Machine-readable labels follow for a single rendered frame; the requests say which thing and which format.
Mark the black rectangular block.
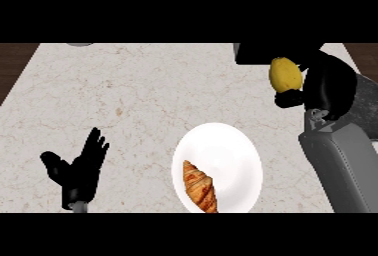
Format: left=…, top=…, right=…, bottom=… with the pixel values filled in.
left=233, top=42, right=326, bottom=66

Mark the yellow lemon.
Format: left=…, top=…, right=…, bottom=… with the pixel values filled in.
left=267, top=56, right=304, bottom=94

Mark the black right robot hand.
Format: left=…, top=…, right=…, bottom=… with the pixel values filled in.
left=273, top=49, right=358, bottom=122

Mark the dark grey pan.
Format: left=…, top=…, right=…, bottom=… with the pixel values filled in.
left=344, top=72, right=378, bottom=143

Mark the brown croissant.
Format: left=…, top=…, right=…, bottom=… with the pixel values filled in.
left=181, top=159, right=219, bottom=214

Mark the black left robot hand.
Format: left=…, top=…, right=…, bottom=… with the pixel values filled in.
left=39, top=126, right=110, bottom=211

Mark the white plate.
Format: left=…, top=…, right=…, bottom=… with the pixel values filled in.
left=169, top=122, right=264, bottom=214

